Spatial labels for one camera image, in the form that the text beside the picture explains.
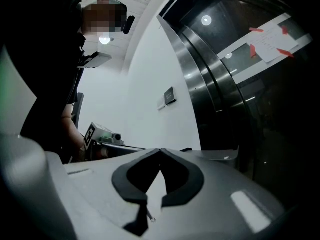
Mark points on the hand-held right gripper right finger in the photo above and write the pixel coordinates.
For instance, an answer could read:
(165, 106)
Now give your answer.
(220, 196)

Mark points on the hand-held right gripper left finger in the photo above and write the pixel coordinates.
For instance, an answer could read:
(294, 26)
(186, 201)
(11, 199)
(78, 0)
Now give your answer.
(100, 184)

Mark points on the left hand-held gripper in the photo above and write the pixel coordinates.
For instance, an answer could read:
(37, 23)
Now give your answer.
(105, 134)

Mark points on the person's left forearm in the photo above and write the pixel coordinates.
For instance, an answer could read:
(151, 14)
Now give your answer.
(71, 129)

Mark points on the person's left hand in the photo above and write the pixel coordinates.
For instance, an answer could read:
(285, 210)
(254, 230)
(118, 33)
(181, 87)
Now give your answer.
(102, 153)

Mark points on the black exit button panel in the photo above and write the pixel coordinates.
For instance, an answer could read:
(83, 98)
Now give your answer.
(170, 96)

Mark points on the chest-mounted phone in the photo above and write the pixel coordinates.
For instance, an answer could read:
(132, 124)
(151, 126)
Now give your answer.
(96, 59)

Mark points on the black glass door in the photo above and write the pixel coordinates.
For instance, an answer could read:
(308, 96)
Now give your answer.
(275, 121)

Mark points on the person's black clothing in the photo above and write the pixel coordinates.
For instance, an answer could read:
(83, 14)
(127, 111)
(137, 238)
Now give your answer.
(50, 84)

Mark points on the round ceiling lamp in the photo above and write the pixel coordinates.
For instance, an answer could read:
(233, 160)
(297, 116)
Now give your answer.
(104, 39)

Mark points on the person's head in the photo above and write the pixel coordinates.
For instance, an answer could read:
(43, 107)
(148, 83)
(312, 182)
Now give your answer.
(105, 19)

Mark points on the red tape piece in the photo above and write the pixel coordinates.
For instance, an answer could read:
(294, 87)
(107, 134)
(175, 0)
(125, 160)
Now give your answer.
(284, 30)
(285, 52)
(253, 51)
(256, 29)

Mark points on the white paper notice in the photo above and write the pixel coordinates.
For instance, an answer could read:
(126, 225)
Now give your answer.
(270, 42)

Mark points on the white wall switch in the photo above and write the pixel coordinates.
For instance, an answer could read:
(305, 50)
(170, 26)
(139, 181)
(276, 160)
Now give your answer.
(161, 103)

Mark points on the steel door frame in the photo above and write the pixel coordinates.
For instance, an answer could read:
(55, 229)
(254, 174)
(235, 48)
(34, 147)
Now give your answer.
(200, 89)

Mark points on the black head-mounted camera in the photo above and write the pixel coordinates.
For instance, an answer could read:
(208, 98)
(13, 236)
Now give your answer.
(128, 24)

